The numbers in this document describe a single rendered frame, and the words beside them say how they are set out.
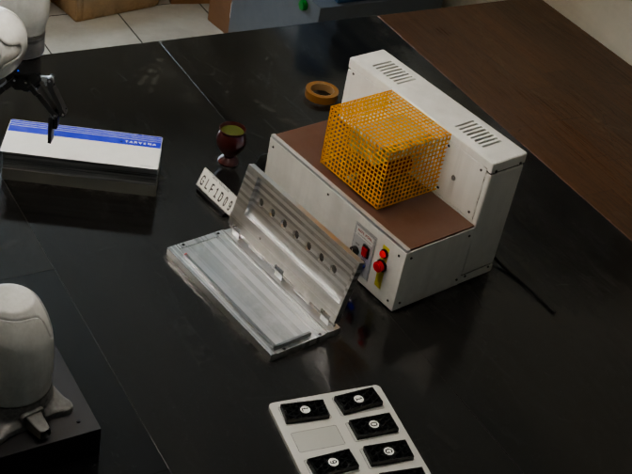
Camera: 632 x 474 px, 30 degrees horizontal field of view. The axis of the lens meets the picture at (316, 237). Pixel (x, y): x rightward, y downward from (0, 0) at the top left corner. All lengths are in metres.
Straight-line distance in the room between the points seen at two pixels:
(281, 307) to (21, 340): 0.78
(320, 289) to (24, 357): 0.81
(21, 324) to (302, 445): 0.66
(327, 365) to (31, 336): 0.76
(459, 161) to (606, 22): 1.67
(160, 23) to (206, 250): 3.11
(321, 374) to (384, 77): 0.83
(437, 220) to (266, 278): 0.44
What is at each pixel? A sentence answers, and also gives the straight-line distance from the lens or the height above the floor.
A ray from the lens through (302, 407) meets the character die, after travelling 2.58.
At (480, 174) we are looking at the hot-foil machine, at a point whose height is 1.23.
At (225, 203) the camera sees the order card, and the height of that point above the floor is 0.93.
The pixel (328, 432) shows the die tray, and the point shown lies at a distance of 2.56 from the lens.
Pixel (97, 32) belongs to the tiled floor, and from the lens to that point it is 5.82.
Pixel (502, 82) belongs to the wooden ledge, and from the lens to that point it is 4.03.
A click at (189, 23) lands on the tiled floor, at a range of 5.98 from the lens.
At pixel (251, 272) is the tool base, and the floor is 0.92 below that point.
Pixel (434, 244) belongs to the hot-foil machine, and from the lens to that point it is 2.85.
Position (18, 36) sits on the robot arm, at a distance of 2.03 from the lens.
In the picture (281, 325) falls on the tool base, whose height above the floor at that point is 0.92.
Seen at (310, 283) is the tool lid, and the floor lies 0.98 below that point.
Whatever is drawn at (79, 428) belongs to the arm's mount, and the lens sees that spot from 2.42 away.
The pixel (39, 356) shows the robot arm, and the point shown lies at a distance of 2.31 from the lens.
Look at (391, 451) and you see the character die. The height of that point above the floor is 0.92.
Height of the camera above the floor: 2.74
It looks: 36 degrees down
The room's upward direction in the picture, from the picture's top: 11 degrees clockwise
